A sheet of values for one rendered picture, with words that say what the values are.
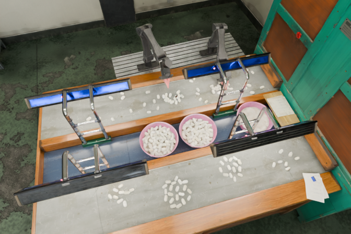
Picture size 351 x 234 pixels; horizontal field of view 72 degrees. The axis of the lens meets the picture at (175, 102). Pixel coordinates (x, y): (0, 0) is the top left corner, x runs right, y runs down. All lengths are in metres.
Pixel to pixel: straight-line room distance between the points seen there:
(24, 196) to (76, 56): 2.35
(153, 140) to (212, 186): 0.50
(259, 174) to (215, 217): 0.40
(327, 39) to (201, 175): 1.10
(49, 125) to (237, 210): 1.38
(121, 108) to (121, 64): 0.53
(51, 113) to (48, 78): 1.36
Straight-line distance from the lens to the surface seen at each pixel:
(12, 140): 3.00
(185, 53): 2.33
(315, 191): 1.79
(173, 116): 1.77
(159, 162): 1.62
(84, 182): 1.30
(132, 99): 1.91
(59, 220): 1.68
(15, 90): 3.38
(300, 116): 1.96
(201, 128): 1.78
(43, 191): 1.36
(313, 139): 1.85
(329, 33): 1.65
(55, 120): 1.97
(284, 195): 1.70
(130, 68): 2.21
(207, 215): 1.55
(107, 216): 1.60
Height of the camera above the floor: 2.28
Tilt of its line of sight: 55 degrees down
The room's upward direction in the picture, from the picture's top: 2 degrees clockwise
